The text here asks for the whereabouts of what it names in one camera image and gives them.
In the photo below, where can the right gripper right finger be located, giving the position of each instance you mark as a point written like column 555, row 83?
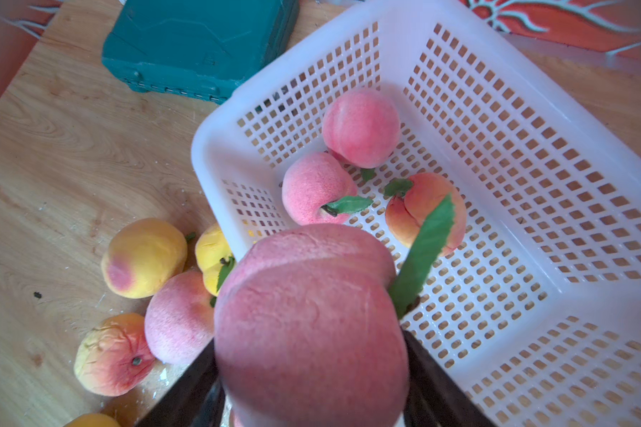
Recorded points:
column 434, row 399

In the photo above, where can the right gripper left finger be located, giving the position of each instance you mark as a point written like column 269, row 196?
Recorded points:
column 196, row 399

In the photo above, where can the yellow orange peach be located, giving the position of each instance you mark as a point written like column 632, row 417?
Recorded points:
column 115, row 356

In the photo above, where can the pink peach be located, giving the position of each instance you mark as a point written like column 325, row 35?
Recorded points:
column 307, row 328
column 316, row 189
column 362, row 126
column 179, row 321

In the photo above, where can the white plastic perforated basket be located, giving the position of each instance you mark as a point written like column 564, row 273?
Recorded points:
column 537, row 316

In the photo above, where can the yellow peach front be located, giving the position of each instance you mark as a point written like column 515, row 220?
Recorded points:
column 93, row 420

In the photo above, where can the yellow peach back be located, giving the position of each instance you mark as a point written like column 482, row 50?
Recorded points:
column 214, row 258

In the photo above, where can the yellow peach red spot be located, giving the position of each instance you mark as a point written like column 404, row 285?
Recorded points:
column 142, row 257

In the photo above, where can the green plastic tool case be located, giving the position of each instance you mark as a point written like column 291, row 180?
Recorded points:
column 196, row 48

